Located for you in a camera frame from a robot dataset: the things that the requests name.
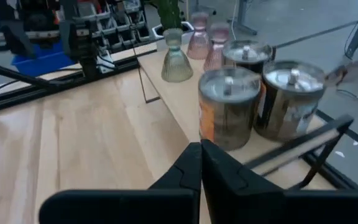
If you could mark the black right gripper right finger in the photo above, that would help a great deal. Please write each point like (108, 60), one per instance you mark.
(244, 199)

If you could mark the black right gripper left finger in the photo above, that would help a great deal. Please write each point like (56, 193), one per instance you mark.
(166, 202)

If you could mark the silver metal cup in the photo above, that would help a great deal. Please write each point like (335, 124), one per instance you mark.
(228, 115)

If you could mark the clear ribbed glass vase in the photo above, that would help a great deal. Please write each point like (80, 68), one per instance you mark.
(176, 63)

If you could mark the pink ribbed glass candlestick holder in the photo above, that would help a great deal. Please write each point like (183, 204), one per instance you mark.
(216, 46)
(198, 43)

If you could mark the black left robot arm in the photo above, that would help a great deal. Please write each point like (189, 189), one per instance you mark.
(89, 62)

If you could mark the wooden shelf with black legs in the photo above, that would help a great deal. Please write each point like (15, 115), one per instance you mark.
(172, 99)

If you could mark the white faceted planter pot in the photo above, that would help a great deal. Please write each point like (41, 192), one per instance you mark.
(188, 27)

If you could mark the grey parts bin rack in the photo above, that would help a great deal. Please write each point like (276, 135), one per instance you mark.
(120, 28)

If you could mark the grey metal furniture foot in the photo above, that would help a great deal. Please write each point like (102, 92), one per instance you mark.
(244, 18)

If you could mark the green cactus plant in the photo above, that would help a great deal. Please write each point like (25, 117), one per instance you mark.
(169, 14)

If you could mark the blue plastic bin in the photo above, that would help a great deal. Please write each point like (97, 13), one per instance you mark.
(42, 60)

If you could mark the black aluminium table frame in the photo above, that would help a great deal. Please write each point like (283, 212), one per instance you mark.
(26, 93)

